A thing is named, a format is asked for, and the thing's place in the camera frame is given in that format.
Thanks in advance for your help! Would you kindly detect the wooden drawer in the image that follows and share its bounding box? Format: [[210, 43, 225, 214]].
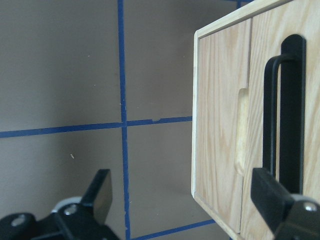
[[240, 0, 320, 240], [191, 19, 252, 235]]

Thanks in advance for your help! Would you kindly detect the black drawer handle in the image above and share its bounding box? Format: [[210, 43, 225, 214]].
[[262, 34, 307, 194]]

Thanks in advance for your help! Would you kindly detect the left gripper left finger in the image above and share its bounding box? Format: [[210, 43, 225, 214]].
[[80, 169, 113, 224]]

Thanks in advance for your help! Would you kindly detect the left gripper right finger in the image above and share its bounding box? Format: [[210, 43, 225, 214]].
[[250, 167, 295, 232]]

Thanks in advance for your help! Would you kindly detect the wooden drawer cabinet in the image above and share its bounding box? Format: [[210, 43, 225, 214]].
[[191, 0, 320, 240]]

